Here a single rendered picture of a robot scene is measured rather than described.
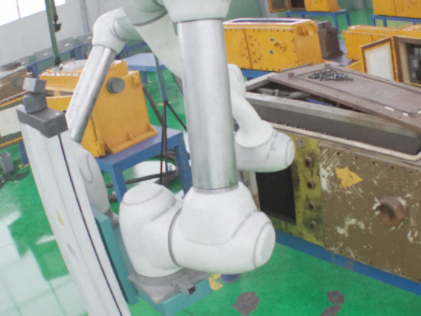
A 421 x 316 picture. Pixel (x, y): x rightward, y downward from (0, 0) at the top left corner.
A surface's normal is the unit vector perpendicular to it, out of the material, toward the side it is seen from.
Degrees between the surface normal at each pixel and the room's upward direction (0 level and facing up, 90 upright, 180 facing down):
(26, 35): 90
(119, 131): 90
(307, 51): 90
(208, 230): 77
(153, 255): 94
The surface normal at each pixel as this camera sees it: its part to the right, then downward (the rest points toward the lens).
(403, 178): -0.77, 0.37
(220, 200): 0.00, -0.46
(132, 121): 0.65, 0.18
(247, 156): -0.44, 0.61
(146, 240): -0.41, 0.25
